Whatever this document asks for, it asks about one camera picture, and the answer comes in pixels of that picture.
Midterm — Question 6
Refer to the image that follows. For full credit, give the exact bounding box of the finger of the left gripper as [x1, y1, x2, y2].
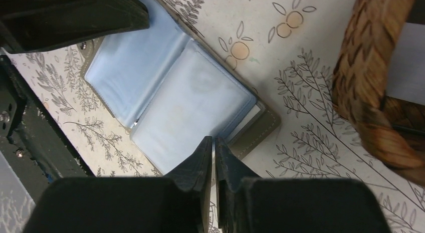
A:
[1, 0, 150, 54]

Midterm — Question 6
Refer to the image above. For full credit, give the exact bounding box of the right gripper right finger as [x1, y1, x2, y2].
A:
[215, 138, 259, 232]

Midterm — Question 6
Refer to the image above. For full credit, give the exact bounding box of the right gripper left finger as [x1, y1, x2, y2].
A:
[165, 136, 213, 232]

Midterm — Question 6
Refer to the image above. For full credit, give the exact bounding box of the grey leather card holder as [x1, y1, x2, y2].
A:
[82, 0, 280, 174]

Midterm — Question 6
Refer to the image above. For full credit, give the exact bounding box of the cards stack in basket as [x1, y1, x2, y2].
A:
[385, 2, 425, 106]

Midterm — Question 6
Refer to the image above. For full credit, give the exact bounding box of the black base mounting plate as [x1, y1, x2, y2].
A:
[1, 55, 94, 202]

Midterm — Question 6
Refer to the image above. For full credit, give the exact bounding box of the floral patterned table mat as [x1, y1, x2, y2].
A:
[9, 0, 424, 232]

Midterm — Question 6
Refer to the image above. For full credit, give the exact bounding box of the brown wicker divided basket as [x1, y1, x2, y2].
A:
[331, 0, 424, 186]

